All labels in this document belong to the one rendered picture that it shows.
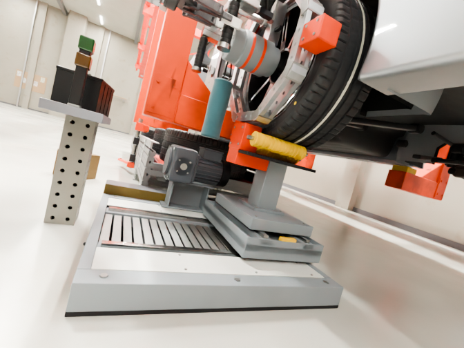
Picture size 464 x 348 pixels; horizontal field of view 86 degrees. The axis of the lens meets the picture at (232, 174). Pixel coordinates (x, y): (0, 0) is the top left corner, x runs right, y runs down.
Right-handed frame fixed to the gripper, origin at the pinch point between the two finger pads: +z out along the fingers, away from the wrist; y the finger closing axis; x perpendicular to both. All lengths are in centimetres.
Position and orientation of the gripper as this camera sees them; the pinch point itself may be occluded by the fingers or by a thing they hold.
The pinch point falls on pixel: (228, 23)
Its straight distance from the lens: 92.5
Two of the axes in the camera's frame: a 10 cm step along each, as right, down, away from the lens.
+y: 3.9, 1.7, -9.1
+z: 8.9, 2.0, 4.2
